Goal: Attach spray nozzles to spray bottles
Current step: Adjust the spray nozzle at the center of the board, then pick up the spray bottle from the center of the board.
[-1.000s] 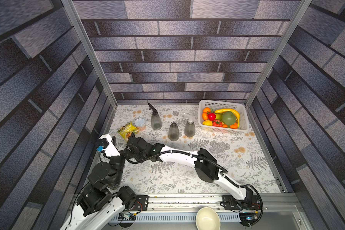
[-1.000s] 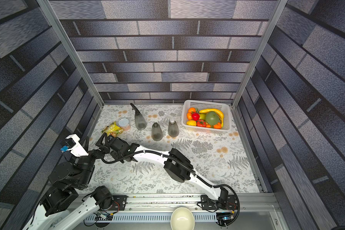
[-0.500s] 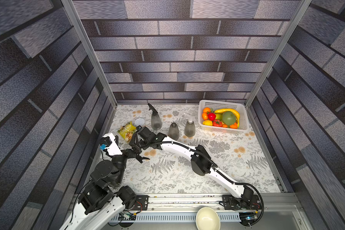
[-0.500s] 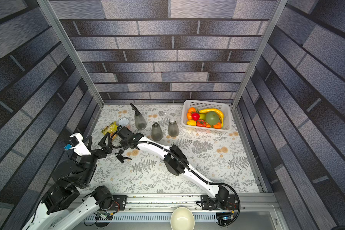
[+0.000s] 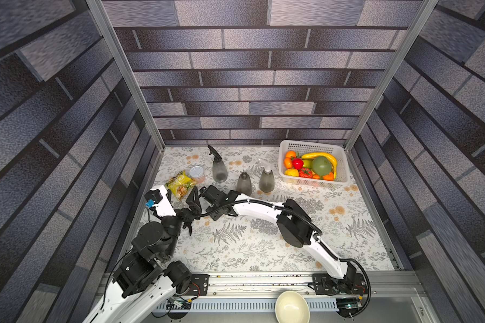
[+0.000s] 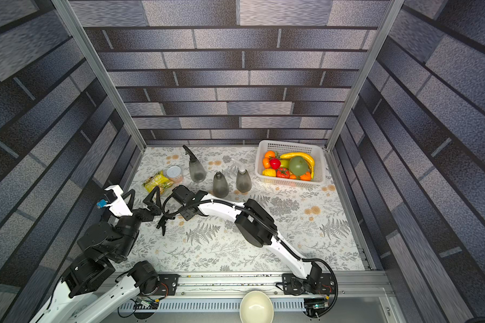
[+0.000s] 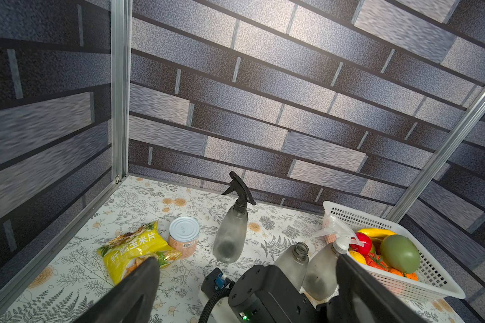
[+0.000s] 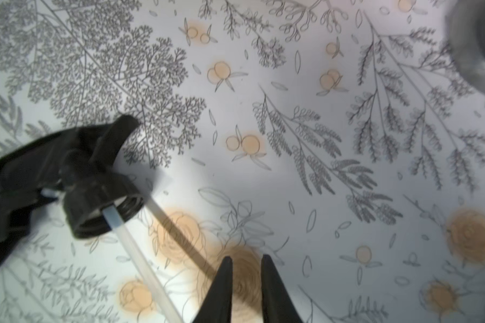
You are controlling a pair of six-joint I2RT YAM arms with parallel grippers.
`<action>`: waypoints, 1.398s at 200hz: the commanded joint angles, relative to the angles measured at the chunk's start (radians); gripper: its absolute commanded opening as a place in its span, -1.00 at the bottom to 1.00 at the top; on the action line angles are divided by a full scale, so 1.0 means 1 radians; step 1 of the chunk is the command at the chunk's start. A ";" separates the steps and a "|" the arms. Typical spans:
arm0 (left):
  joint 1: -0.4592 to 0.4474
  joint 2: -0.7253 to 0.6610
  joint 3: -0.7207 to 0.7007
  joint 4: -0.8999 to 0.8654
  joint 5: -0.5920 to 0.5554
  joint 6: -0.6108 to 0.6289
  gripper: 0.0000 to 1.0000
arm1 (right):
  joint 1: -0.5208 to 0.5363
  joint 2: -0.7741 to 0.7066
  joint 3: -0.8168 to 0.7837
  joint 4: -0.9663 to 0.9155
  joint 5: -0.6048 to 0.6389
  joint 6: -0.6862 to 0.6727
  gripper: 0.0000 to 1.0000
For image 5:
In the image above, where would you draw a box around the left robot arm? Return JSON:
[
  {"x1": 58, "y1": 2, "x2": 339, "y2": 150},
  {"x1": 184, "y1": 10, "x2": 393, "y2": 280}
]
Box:
[{"x1": 85, "y1": 186, "x2": 202, "y2": 322}]

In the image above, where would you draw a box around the black spray nozzle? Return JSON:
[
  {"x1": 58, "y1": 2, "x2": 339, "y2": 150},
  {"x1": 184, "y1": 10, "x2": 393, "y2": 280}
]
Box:
[{"x1": 207, "y1": 145, "x2": 222, "y2": 162}]

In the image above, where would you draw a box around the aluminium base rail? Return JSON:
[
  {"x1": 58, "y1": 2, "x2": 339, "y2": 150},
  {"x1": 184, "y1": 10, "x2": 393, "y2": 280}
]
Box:
[{"x1": 188, "y1": 271, "x2": 426, "y2": 300}]

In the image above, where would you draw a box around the cream bowl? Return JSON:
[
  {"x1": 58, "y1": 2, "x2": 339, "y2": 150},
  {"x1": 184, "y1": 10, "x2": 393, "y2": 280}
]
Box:
[{"x1": 275, "y1": 291, "x2": 310, "y2": 323}]

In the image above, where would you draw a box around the clear white spray nozzle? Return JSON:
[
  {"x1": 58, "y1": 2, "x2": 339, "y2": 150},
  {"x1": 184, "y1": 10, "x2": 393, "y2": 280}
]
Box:
[{"x1": 258, "y1": 158, "x2": 272, "y2": 174}]

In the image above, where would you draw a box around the white plastic basket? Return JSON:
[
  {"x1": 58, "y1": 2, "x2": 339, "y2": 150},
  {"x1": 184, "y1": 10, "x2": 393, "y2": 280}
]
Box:
[{"x1": 278, "y1": 140, "x2": 350, "y2": 188}]

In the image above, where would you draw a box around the red apple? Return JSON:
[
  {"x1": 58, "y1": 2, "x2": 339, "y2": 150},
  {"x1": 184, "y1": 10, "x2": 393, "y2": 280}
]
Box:
[{"x1": 292, "y1": 158, "x2": 304, "y2": 170}]

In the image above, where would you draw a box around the yellow snack packet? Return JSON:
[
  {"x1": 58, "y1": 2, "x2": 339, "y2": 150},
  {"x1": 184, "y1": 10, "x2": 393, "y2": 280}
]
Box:
[{"x1": 164, "y1": 170, "x2": 197, "y2": 200}]

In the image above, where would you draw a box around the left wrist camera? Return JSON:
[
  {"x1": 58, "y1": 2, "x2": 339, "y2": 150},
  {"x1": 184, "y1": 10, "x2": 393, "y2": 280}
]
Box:
[{"x1": 144, "y1": 185, "x2": 176, "y2": 219}]

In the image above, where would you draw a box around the grey spray bottle front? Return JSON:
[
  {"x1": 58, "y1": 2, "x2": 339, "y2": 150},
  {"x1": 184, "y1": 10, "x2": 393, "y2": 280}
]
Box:
[{"x1": 259, "y1": 169, "x2": 275, "y2": 193}]

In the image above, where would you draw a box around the grey spray bottle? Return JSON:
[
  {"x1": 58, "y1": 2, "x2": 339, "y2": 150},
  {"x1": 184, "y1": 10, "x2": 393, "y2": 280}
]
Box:
[
  {"x1": 259, "y1": 169, "x2": 275, "y2": 193},
  {"x1": 236, "y1": 172, "x2": 253, "y2": 196},
  {"x1": 212, "y1": 160, "x2": 228, "y2": 182}
]

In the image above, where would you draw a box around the black corrugated cable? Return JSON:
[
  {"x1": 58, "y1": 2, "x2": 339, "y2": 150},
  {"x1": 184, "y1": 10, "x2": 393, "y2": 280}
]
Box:
[{"x1": 197, "y1": 197, "x2": 372, "y2": 316}]

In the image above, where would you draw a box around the yellow banana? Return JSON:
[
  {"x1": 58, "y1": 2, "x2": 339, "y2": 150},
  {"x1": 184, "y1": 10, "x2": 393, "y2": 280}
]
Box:
[{"x1": 301, "y1": 152, "x2": 338, "y2": 178}]

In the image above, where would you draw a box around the yellow lemon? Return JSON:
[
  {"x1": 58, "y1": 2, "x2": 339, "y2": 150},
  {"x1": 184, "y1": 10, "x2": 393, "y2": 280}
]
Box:
[{"x1": 284, "y1": 168, "x2": 299, "y2": 177}]

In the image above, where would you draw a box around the orange fruit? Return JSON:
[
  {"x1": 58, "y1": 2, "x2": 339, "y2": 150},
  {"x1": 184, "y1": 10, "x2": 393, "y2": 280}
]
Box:
[{"x1": 285, "y1": 151, "x2": 298, "y2": 161}]

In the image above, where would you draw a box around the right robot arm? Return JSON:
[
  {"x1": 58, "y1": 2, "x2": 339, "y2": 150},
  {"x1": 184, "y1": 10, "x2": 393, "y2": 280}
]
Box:
[{"x1": 199, "y1": 185, "x2": 370, "y2": 296}]

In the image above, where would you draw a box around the pink tin can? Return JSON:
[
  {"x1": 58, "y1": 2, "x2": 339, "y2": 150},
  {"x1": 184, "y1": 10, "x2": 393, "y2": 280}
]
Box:
[{"x1": 189, "y1": 166, "x2": 206, "y2": 183}]

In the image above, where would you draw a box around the green mango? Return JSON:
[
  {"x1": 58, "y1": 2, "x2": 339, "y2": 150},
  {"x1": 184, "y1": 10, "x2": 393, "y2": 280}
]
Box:
[{"x1": 311, "y1": 156, "x2": 333, "y2": 177}]

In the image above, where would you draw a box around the red strawberry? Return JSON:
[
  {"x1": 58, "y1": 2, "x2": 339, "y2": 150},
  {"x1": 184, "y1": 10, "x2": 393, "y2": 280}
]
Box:
[{"x1": 299, "y1": 168, "x2": 313, "y2": 178}]

